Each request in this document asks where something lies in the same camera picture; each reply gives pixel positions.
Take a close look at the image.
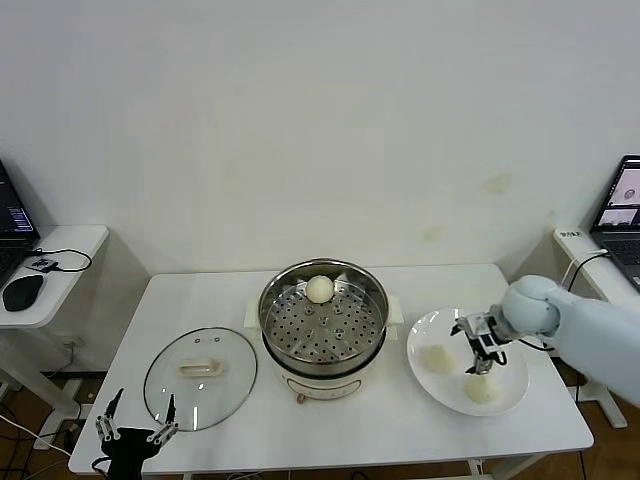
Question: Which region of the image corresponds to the grey laptop bright screen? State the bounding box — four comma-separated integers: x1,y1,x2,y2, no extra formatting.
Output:
589,154,640,294

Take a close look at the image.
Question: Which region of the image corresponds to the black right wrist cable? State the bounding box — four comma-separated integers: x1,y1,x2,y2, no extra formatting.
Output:
513,335,557,352

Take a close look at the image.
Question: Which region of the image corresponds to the white side desk labelled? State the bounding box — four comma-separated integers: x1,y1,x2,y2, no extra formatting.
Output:
552,227,640,430

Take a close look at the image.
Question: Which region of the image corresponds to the black laptop power cable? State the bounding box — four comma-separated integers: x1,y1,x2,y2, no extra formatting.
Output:
566,252,610,292

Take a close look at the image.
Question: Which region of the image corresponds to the white laptop cable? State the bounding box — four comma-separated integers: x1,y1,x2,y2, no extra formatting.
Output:
562,248,610,294

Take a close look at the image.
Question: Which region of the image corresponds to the glass lid cream handle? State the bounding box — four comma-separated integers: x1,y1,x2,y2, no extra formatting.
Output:
143,326,259,433

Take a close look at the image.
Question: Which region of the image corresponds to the black laptop dark screen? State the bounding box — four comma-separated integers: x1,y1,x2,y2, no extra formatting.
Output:
0,158,41,290

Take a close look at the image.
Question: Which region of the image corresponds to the white round plate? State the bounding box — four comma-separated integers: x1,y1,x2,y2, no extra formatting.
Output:
406,307,531,417

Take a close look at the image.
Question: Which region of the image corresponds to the white steamed baozi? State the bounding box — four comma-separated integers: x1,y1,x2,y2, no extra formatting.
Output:
462,375,503,405
305,274,334,305
422,343,457,374

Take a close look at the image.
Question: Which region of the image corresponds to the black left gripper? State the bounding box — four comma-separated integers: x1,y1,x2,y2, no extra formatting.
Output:
94,387,180,480

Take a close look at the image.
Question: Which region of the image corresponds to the white side desk rounded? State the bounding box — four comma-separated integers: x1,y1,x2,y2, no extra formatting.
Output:
0,223,110,431

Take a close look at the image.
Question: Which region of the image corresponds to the cream electric cooker pot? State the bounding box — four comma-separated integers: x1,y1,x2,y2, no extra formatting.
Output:
243,294,406,404

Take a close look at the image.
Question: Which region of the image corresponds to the stainless steel steamer tray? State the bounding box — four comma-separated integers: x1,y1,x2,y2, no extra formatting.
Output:
258,258,390,374

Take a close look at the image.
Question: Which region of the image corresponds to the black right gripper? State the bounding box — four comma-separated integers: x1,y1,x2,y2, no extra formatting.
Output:
449,313,504,376

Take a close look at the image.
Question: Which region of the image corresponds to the black usb device cable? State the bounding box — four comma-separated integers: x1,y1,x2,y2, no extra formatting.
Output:
29,247,94,274

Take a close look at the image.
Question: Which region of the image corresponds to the small black usb device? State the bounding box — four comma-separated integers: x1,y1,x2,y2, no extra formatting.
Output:
27,255,60,274

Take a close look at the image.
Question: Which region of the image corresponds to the black computer mouse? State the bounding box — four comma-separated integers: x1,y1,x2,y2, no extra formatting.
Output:
2,274,45,312

